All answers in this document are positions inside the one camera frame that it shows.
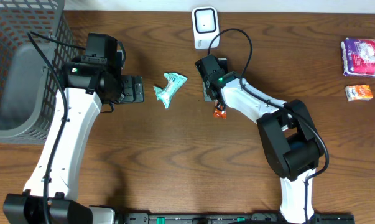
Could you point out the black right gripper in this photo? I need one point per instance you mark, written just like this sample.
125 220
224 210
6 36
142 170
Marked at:
206 86

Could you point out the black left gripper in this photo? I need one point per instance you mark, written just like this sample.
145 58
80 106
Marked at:
132 89

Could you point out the teal tissue packet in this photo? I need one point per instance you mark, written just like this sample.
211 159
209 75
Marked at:
175 82

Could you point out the orange-red snack bar wrapper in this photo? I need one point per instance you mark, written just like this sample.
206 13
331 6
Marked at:
220 110

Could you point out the orange tissue pack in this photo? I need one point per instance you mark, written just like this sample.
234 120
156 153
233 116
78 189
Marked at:
358 93

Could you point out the purple pink floral liner pack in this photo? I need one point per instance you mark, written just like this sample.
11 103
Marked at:
358 57

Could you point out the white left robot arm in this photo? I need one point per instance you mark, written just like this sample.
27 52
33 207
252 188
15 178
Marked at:
84 84

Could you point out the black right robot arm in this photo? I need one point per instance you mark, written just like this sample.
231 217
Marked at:
291 143

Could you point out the white barcode scanner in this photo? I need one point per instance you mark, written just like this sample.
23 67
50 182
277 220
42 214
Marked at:
205 26

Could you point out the dark grey plastic basket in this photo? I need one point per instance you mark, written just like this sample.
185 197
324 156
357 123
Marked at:
27 92

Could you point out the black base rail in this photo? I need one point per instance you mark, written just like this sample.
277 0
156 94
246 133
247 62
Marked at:
145 218

